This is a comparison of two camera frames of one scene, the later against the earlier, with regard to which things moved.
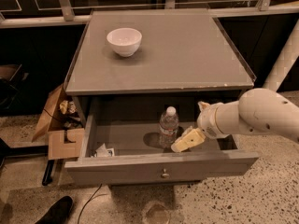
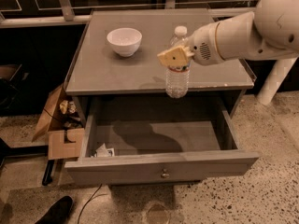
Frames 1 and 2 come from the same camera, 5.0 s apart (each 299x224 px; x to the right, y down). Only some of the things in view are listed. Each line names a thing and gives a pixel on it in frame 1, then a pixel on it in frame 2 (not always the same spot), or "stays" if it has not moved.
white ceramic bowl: [124, 41] stays
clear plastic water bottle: [168, 128] → [177, 78]
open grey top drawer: [121, 145] stays
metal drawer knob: [164, 175] stays
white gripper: [206, 120] → [202, 47]
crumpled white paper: [103, 151] stays
